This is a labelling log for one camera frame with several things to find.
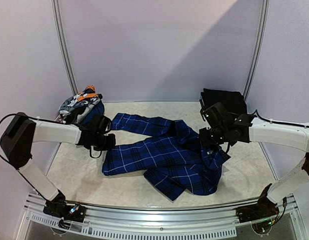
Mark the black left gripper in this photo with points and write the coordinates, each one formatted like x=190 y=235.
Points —
x=111 y=144

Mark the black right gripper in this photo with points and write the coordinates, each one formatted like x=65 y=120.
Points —
x=204 y=136

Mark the blue plaid garment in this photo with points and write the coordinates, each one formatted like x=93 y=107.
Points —
x=171 y=157

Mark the black t-shirt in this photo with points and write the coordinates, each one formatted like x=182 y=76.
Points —
x=233 y=101

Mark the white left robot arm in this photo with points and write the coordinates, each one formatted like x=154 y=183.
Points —
x=17 y=140

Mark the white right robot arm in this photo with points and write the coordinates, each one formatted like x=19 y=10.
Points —
x=225 y=127

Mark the camouflage orange garment pile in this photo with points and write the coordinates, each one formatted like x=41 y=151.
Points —
x=75 y=107

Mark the solid navy blue garment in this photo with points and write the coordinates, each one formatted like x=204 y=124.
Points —
x=94 y=110

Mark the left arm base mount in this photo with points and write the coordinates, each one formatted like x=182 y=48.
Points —
x=68 y=212

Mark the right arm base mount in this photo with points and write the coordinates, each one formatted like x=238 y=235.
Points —
x=258 y=211

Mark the aluminium front rail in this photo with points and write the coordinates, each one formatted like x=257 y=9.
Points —
x=214 y=222

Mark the right aluminium frame post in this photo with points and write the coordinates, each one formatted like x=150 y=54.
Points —
x=257 y=48

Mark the aluminium frame post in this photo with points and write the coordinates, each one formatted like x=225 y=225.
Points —
x=257 y=48
x=63 y=45

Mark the left aluminium frame post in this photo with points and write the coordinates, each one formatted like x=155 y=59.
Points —
x=63 y=45

